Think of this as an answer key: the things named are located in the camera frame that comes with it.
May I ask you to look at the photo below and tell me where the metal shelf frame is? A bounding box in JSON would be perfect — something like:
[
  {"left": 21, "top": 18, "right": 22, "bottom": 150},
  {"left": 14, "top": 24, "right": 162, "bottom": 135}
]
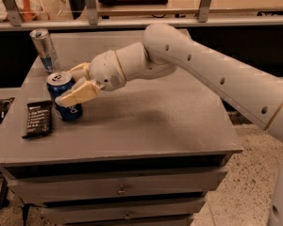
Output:
[{"left": 0, "top": 0, "right": 283, "bottom": 31}]

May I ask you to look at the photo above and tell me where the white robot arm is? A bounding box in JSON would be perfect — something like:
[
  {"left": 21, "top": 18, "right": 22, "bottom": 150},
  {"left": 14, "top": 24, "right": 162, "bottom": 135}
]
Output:
[{"left": 55, "top": 24, "right": 283, "bottom": 143}]

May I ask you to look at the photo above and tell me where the drawer knob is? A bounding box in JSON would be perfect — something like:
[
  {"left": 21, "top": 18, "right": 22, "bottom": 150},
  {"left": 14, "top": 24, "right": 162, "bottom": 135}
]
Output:
[
  {"left": 117, "top": 185, "right": 126, "bottom": 196},
  {"left": 124, "top": 211, "right": 132, "bottom": 220}
]

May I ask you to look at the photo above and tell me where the blue pepsi can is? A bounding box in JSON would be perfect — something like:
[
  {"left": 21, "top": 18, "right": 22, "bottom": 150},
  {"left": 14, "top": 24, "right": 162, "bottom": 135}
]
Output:
[{"left": 46, "top": 72, "right": 83, "bottom": 121}]

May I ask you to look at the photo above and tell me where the grey drawer cabinet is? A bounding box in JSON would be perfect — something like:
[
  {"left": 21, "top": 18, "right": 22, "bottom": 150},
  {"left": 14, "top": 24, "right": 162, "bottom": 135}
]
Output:
[{"left": 0, "top": 28, "right": 243, "bottom": 226}]

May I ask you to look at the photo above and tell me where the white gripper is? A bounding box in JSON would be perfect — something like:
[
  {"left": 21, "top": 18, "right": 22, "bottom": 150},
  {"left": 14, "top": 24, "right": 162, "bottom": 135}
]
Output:
[{"left": 55, "top": 51, "right": 126, "bottom": 107}]

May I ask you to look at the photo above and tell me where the silver red bull can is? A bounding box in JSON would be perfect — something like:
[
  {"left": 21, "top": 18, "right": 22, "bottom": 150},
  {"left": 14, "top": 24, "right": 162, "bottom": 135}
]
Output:
[{"left": 30, "top": 28, "right": 61, "bottom": 73}]

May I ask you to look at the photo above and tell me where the top drawer knob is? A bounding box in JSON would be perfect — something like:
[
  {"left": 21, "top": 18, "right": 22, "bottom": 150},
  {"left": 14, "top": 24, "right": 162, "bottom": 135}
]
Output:
[{"left": 117, "top": 185, "right": 126, "bottom": 196}]

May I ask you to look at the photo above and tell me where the black rxbar chocolate bar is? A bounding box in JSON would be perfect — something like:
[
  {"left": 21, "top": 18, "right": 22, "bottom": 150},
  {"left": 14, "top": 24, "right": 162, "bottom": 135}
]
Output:
[{"left": 23, "top": 101, "right": 53, "bottom": 139}]

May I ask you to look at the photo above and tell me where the orange white bag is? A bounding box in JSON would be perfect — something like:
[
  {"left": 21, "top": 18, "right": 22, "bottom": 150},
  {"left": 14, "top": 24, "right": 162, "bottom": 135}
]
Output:
[{"left": 0, "top": 0, "right": 43, "bottom": 22}]

